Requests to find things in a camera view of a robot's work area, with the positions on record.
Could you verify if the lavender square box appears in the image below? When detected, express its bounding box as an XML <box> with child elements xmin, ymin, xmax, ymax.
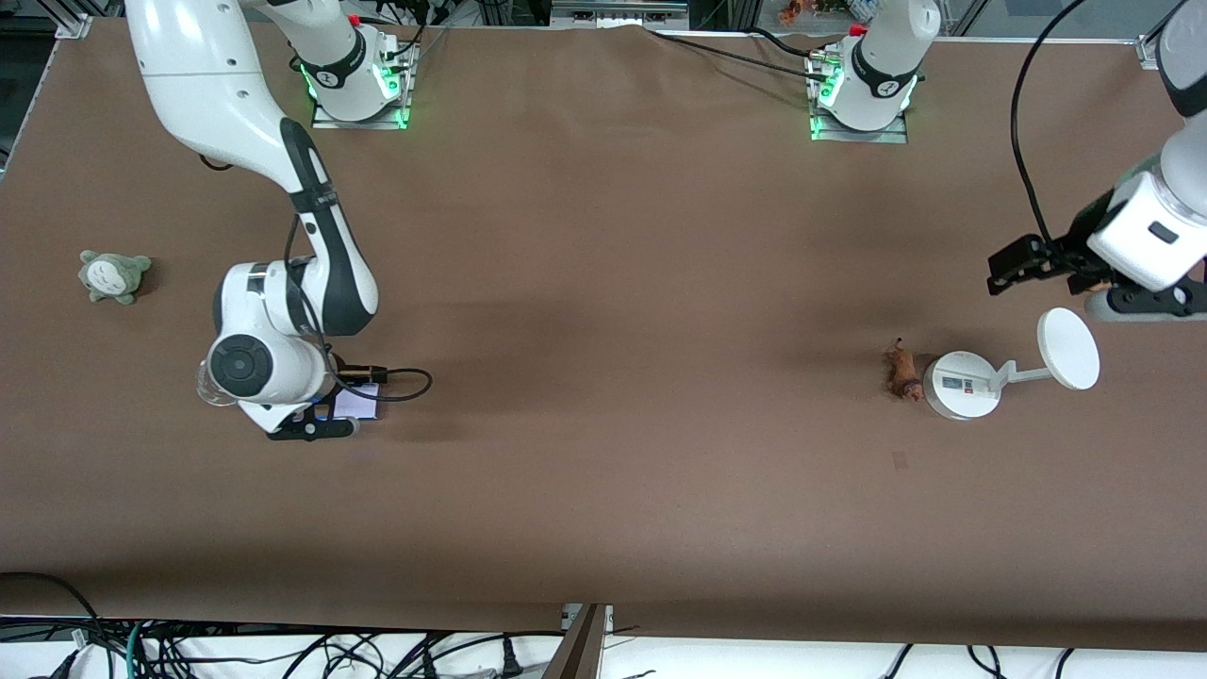
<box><xmin>335</xmin><ymin>382</ymin><xmax>382</xmax><ymax>422</ymax></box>

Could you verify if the brown lion statue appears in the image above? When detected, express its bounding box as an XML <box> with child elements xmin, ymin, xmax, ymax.
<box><xmin>883</xmin><ymin>338</ymin><xmax>927</xmax><ymax>403</ymax></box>

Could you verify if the grey green plush toy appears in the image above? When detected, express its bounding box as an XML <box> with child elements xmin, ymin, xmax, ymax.
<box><xmin>77</xmin><ymin>249</ymin><xmax>154</xmax><ymax>306</ymax></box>

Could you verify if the brown table beam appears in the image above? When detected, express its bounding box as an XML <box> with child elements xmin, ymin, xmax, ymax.
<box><xmin>540</xmin><ymin>604</ymin><xmax>609</xmax><ymax>679</ymax></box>

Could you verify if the silver metal device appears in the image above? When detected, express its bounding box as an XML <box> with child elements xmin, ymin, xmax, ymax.
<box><xmin>550</xmin><ymin>0</ymin><xmax>691</xmax><ymax>29</ymax></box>

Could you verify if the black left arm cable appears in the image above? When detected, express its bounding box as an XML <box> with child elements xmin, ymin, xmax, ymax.
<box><xmin>1009</xmin><ymin>0</ymin><xmax>1090</xmax><ymax>242</ymax></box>

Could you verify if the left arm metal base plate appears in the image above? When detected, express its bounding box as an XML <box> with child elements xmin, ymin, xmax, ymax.
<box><xmin>808</xmin><ymin>47</ymin><xmax>911</xmax><ymax>144</ymax></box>

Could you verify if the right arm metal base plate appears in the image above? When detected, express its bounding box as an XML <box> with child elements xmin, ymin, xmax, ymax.
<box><xmin>311</xmin><ymin>38</ymin><xmax>416</xmax><ymax>131</ymax></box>

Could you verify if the thick black floor cable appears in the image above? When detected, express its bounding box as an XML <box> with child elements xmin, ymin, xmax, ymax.
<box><xmin>0</xmin><ymin>571</ymin><xmax>97</xmax><ymax>654</ymax></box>

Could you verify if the white metal bracket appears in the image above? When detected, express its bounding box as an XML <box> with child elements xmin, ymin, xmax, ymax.
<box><xmin>562</xmin><ymin>604</ymin><xmax>616</xmax><ymax>635</ymax></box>

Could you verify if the short black table cable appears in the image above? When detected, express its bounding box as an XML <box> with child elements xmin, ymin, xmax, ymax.
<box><xmin>750</xmin><ymin>26</ymin><xmax>831</xmax><ymax>59</ymax></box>

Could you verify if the long black table cable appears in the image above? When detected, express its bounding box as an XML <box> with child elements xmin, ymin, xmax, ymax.
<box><xmin>646</xmin><ymin>26</ymin><xmax>831</xmax><ymax>80</ymax></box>

